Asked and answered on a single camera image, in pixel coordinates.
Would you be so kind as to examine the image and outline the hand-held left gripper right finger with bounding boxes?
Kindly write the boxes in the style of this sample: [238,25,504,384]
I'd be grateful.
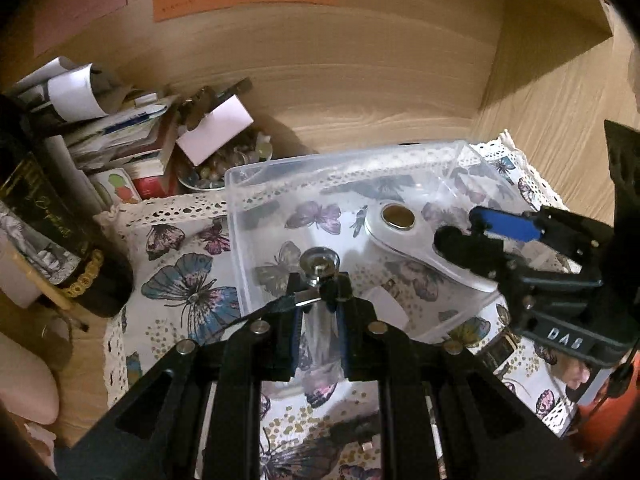
[336,274,587,480]

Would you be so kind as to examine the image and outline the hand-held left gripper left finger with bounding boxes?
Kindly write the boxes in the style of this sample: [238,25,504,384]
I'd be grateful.
[55,271,302,480]

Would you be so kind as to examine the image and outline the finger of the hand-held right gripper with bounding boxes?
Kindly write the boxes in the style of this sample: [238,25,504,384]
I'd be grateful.
[468,204,617,286]
[432,224,533,291]

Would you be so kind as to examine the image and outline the white gadget with gold button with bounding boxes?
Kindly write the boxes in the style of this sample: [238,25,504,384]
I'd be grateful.
[363,202,502,294]

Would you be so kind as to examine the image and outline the clear bottle with metal cap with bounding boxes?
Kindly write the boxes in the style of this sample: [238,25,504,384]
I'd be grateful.
[299,247,347,386]

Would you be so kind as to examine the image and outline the clear plastic storage box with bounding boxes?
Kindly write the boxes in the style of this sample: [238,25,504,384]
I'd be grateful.
[223,140,545,347]

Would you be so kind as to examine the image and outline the butterfly print lace tablecloth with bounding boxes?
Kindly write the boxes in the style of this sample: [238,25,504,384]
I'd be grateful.
[94,129,582,480]

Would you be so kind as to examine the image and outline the red object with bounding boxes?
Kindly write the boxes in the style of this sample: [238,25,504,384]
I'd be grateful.
[574,364,640,463]

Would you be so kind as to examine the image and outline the bowl of glass marbles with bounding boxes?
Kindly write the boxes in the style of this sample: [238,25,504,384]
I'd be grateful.
[176,129,275,194]

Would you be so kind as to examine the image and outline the white card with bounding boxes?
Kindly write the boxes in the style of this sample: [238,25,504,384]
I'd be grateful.
[175,94,255,167]

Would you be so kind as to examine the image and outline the stack of books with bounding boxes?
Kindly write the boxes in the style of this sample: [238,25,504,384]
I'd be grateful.
[67,94,182,202]

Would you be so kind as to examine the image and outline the card with coloured balloons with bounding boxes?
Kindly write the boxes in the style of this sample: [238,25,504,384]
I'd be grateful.
[92,167,142,207]

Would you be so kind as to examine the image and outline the wooden stick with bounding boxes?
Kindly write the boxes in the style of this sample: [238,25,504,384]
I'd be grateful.
[9,249,92,334]

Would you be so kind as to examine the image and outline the pink rounded object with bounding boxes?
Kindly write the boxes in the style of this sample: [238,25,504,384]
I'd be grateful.
[0,332,62,427]

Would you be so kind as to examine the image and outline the curled white papers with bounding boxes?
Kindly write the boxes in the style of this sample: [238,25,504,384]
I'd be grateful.
[4,56,118,128]

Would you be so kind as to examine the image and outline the pink paper note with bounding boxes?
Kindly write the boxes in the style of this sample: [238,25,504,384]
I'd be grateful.
[32,0,131,57]

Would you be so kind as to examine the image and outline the black bottle with gold chain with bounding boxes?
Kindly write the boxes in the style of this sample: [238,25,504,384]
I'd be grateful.
[0,94,136,319]

